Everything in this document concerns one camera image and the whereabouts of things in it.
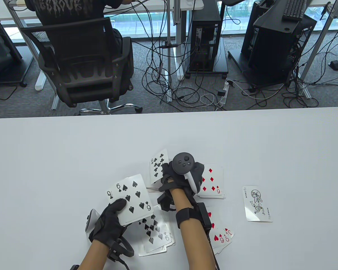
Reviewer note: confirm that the person's left hand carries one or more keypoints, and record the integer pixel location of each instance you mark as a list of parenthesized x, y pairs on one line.
[(108, 229)]

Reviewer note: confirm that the person's right hand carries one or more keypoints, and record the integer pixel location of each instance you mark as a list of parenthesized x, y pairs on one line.
[(170, 181)]

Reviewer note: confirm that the single clubs playing card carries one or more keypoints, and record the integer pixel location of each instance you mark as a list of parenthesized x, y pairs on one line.
[(159, 157)]

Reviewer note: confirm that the deck of playing cards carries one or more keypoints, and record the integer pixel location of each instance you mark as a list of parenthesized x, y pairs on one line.
[(132, 194)]

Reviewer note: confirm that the pile of diamonds cards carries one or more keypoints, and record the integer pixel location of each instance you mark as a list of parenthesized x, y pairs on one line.
[(215, 180)]

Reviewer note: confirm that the pile of spades cards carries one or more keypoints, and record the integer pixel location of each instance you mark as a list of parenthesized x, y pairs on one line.
[(157, 233)]

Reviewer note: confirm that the pile of hearts cards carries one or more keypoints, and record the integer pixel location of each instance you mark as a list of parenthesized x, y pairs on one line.
[(221, 239)]

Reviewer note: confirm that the joker playing card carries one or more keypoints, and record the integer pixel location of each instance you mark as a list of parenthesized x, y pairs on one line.
[(257, 204)]

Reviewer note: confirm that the person's left forearm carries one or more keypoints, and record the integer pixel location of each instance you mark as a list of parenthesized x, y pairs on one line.
[(93, 258)]

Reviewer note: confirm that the person's right forearm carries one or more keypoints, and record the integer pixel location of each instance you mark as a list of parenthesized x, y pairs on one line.
[(195, 247)]

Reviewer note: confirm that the black left forearm sensor unit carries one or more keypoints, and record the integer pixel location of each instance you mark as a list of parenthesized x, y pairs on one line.
[(75, 267)]

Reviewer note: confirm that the black right forearm battery pack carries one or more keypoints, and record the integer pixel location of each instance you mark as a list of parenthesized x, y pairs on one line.
[(204, 218)]

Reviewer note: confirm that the grey left hand controller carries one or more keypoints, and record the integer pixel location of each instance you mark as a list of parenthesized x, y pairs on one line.
[(90, 220)]

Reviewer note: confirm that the grey hand controller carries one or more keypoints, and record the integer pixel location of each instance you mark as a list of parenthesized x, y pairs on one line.
[(183, 163), (90, 220)]

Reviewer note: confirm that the grey right hand controller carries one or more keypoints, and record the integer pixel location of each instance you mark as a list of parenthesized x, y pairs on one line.
[(183, 163)]

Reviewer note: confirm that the white power strip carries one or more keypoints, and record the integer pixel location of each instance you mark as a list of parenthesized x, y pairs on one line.
[(224, 98)]

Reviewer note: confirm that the black power adapter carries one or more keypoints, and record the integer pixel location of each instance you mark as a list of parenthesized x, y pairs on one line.
[(221, 93)]

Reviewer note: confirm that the black tower cart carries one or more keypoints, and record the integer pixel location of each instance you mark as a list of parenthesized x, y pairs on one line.
[(221, 62)]

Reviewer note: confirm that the black mesh office chair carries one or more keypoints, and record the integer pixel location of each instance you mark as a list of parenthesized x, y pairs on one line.
[(81, 84)]

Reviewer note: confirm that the black equipment stand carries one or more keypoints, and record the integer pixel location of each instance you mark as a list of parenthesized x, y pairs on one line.
[(270, 56)]

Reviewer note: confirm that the black computer tower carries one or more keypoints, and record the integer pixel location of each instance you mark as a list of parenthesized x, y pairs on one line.
[(205, 17)]

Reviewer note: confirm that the black foot pedal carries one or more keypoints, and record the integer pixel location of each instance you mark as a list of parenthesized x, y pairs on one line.
[(334, 64)]

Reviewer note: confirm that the black rolling cabinet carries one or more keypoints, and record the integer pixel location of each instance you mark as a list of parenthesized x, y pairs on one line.
[(2, 56)]

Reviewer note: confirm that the black keyboard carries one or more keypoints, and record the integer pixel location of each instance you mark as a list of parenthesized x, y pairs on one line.
[(294, 9)]

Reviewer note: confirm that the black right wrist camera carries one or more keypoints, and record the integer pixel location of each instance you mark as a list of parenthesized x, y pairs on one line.
[(165, 203)]

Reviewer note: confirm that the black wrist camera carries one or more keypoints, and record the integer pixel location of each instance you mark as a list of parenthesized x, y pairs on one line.
[(113, 253), (165, 203)]

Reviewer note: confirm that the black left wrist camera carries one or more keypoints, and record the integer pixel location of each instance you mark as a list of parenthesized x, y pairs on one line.
[(113, 253)]

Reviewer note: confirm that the aluminium desk frame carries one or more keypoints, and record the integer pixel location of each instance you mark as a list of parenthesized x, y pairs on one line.
[(315, 47)]

